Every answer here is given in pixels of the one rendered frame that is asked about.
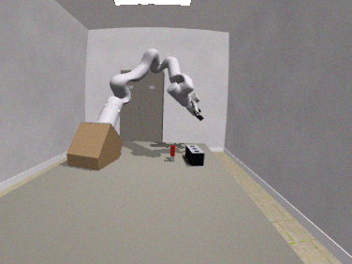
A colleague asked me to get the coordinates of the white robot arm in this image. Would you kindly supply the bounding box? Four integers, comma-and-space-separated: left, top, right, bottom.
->
94, 49, 199, 127

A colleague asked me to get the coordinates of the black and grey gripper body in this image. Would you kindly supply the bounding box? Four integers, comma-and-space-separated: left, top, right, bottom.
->
185, 102, 198, 116

